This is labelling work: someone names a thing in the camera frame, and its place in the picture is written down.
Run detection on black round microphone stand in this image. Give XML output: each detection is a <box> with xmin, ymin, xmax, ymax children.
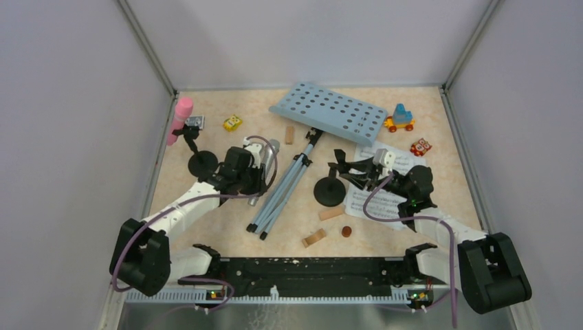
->
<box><xmin>313</xmin><ymin>149</ymin><xmax>347</xmax><ymax>207</ymax></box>

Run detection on red owl toy block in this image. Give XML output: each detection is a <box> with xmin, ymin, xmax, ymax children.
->
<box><xmin>409</xmin><ymin>138</ymin><xmax>432</xmax><ymax>157</ymax></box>

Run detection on brown wooden cylinder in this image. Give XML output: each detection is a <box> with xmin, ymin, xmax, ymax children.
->
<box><xmin>341</xmin><ymin>226</ymin><xmax>352</xmax><ymax>238</ymax></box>

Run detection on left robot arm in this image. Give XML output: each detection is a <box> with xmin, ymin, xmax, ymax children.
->
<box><xmin>109</xmin><ymin>142</ymin><xmax>267</xmax><ymax>296</ymax></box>

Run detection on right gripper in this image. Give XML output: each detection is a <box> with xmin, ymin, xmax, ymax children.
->
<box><xmin>341</xmin><ymin>155</ymin><xmax>413</xmax><ymax>199</ymax></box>

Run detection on light blue music stand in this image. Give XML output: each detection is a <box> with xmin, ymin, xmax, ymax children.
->
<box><xmin>247</xmin><ymin>82</ymin><xmax>388</xmax><ymax>241</ymax></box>

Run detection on yellow owl toy block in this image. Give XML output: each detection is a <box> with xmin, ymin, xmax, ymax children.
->
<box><xmin>223</xmin><ymin>114</ymin><xmax>243</xmax><ymax>132</ymax></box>

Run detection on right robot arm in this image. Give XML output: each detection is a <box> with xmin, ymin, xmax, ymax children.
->
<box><xmin>329</xmin><ymin>148</ymin><xmax>533</xmax><ymax>314</ymax></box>

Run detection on blue toy car blocks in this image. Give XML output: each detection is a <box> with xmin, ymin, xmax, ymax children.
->
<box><xmin>383</xmin><ymin>103</ymin><xmax>415</xmax><ymax>133</ymax></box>

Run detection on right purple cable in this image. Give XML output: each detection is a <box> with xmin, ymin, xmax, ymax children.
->
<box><xmin>362</xmin><ymin>172</ymin><xmax>459</xmax><ymax>329</ymax></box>

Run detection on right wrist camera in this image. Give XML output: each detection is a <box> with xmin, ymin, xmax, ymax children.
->
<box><xmin>373</xmin><ymin>148</ymin><xmax>397</xmax><ymax>178</ymax></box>

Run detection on wooden arch block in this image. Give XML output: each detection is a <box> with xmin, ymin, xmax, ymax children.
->
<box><xmin>302</xmin><ymin>228</ymin><xmax>327</xmax><ymax>248</ymax></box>

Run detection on wooden block near stand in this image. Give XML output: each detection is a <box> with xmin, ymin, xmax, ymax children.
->
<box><xmin>318</xmin><ymin>206</ymin><xmax>344</xmax><ymax>221</ymax></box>

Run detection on grey microphone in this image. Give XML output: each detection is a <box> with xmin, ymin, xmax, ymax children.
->
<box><xmin>248</xmin><ymin>139</ymin><xmax>281</xmax><ymax>207</ymax></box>

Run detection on small wooden block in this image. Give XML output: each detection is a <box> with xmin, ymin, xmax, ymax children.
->
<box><xmin>285</xmin><ymin>126</ymin><xmax>295</xmax><ymax>145</ymax></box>

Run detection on small grey picture card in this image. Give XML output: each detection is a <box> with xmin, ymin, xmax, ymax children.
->
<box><xmin>185</xmin><ymin>115</ymin><xmax>206</xmax><ymax>130</ymax></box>

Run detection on pink microphone on stand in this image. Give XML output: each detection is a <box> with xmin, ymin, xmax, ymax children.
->
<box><xmin>166</xmin><ymin>97</ymin><xmax>218</xmax><ymax>177</ymax></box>

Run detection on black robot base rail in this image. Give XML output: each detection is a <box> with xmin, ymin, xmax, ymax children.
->
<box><xmin>204</xmin><ymin>257</ymin><xmax>442</xmax><ymax>298</ymax></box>

